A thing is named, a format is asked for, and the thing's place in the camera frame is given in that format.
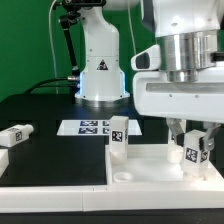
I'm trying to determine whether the white cable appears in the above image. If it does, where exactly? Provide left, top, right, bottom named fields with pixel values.
left=48, top=0, right=60, bottom=95

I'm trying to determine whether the white marker base plate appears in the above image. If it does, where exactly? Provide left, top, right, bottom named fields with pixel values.
left=57, top=120, right=142, bottom=136

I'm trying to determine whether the white square table top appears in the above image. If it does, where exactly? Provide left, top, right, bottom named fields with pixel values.
left=105, top=144, right=224, bottom=187

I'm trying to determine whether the white L-shaped fence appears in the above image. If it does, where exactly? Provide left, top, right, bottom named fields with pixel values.
left=0, top=146, right=224, bottom=213

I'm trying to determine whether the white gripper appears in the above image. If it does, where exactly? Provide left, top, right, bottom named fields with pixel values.
left=131, top=45, right=224, bottom=150

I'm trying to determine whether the white block with tag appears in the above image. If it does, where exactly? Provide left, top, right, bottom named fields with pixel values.
left=181, top=130, right=210, bottom=178

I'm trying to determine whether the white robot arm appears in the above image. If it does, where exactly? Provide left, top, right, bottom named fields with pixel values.
left=62, top=0, right=224, bottom=150

